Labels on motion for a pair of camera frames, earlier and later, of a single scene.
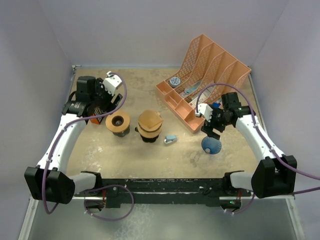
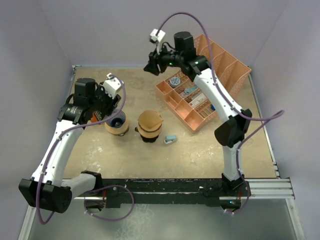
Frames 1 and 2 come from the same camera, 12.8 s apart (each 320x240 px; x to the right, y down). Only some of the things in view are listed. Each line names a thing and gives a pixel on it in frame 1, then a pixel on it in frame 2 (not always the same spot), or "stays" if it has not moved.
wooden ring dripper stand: [149, 134] stays
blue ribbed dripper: [211, 145] → [117, 121]
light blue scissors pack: [192, 88] stays
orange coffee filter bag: [98, 111] stays
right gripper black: [209, 130] → [152, 67]
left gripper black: [109, 106] stays
